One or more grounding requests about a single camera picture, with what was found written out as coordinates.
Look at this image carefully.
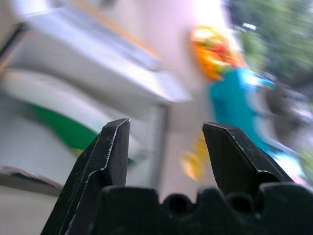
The orange yellow red colourful object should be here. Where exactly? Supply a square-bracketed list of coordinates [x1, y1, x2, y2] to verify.
[189, 25, 246, 81]

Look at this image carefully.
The dark grey rounded object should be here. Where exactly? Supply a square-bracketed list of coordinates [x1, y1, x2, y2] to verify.
[265, 84, 313, 130]

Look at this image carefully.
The green foliage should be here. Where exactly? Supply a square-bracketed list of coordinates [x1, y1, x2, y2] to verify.
[227, 0, 313, 84]

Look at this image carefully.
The teal blue object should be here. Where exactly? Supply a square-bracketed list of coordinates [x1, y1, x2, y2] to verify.
[207, 67, 305, 160]

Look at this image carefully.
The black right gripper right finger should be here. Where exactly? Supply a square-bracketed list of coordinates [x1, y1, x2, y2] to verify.
[202, 122, 294, 197]

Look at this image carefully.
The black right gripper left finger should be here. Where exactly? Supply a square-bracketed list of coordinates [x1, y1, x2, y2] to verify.
[41, 118, 131, 235]

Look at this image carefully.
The white shelf unit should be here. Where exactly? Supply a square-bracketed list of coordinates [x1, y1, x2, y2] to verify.
[0, 0, 193, 197]

